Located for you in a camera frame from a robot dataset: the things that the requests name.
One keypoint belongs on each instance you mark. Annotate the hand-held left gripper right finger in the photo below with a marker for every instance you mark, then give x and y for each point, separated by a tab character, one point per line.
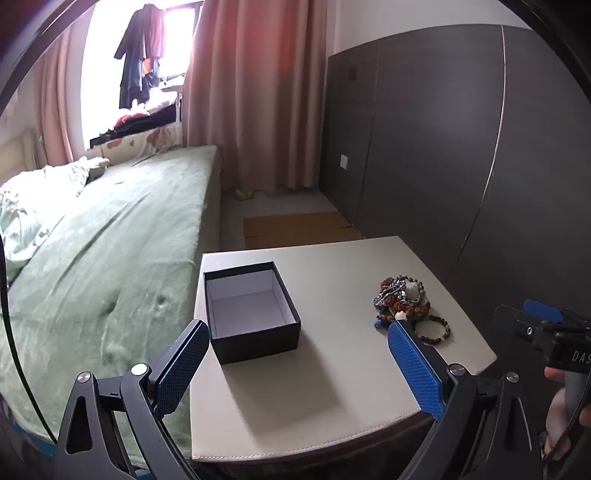
415	369

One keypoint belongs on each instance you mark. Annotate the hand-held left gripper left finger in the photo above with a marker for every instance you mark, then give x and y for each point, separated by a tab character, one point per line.
180	369

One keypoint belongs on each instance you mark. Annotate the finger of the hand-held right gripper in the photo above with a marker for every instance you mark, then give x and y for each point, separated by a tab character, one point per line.
508	323
542	310

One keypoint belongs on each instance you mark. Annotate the pale stone pendant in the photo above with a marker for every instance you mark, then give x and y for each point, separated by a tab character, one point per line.
412	290

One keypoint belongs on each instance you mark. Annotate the black cardboard box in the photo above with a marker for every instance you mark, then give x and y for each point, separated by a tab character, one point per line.
258	341

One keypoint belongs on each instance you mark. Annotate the person's right hand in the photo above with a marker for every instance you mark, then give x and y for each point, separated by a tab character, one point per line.
558	415

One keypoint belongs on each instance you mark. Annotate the white side table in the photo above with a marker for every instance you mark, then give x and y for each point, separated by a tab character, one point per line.
341	397

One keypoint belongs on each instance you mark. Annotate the bed with green sheet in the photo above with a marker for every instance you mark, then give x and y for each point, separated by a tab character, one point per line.
115	254

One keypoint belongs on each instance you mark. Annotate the flat brown cardboard sheet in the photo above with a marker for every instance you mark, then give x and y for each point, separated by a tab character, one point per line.
295	228

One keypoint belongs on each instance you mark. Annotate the yellow-green wrapper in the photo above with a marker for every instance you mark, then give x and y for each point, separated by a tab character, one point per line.
243	194

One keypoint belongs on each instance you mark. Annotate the dark brown wardrobe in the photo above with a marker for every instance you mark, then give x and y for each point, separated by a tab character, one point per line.
415	138

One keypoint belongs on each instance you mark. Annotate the pale green floral quilt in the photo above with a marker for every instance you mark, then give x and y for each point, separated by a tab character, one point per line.
23	203

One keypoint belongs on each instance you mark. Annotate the floral cushion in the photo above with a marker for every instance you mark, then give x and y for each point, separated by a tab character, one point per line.
152	138

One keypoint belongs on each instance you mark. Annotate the pile of dark clothes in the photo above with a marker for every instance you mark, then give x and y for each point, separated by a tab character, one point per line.
138	122

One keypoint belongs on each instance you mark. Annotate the beige headboard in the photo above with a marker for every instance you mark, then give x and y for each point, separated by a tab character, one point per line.
16	154

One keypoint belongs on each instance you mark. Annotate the wide pink curtain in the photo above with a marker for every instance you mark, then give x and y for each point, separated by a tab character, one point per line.
258	92

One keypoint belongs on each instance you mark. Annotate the narrow pink curtain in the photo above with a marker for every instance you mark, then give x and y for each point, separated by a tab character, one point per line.
55	106

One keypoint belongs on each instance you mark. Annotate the hanging dark clothes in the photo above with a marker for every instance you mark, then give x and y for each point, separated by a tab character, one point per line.
138	55

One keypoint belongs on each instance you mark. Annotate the white wall socket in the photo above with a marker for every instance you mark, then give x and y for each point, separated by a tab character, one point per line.
345	162

